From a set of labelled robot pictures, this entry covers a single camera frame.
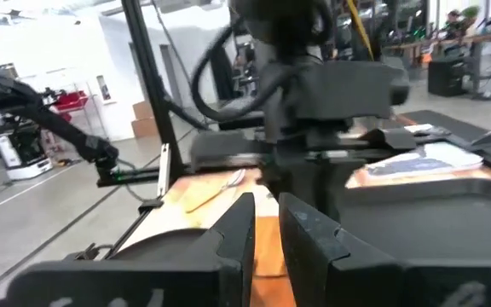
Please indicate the black metal frame post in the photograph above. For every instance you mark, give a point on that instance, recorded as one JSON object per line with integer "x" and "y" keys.
{"x": 151, "y": 85}

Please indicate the silver metal fork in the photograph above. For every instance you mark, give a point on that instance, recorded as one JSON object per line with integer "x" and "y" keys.
{"x": 215, "y": 194}

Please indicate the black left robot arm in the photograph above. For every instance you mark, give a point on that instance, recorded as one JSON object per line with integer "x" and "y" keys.
{"x": 284, "y": 30}

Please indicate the black floor mat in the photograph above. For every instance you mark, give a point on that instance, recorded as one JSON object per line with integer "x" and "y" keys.
{"x": 441, "y": 121}

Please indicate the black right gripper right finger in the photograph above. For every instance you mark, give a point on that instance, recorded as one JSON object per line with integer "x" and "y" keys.
{"x": 356, "y": 277}

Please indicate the black cabinet box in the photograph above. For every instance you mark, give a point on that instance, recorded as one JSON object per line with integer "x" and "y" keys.
{"x": 446, "y": 77}

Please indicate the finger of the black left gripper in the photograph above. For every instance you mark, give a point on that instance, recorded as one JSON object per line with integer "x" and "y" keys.
{"x": 326, "y": 187}
{"x": 288, "y": 183}

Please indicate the person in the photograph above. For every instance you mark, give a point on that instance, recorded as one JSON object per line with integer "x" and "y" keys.
{"x": 453, "y": 25}

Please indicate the wooden workbench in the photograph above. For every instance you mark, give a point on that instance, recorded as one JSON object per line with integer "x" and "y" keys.
{"x": 463, "y": 42}

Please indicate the brown cardboard box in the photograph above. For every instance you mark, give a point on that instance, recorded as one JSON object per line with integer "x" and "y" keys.
{"x": 143, "y": 110}
{"x": 144, "y": 127}

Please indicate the black plastic tray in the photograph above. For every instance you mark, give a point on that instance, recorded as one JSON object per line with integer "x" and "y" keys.
{"x": 433, "y": 221}

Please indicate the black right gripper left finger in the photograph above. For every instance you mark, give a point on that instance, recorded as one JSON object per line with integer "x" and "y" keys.
{"x": 194, "y": 273}

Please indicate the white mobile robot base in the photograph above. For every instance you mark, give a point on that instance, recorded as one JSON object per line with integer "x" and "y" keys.
{"x": 21, "y": 149}

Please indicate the black background robot arm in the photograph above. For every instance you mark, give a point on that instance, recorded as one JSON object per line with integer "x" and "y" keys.
{"x": 36, "y": 115}

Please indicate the red plastic bin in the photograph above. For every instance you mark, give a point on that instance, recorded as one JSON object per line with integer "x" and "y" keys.
{"x": 71, "y": 101}

